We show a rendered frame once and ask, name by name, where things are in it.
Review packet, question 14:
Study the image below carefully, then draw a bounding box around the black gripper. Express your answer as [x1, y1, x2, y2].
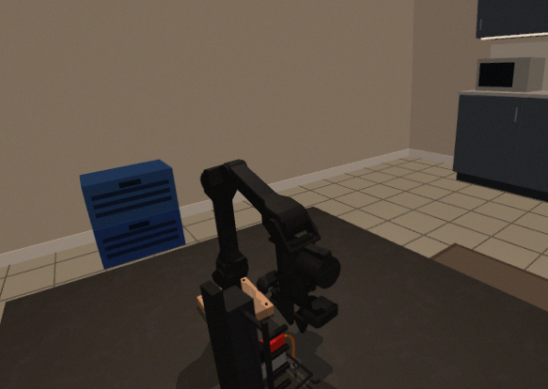
[257, 268, 338, 333]

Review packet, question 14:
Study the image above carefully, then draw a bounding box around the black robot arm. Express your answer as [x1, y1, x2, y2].
[201, 159, 340, 292]

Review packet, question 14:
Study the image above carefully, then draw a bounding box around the black power cord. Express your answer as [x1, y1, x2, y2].
[261, 352, 313, 389]

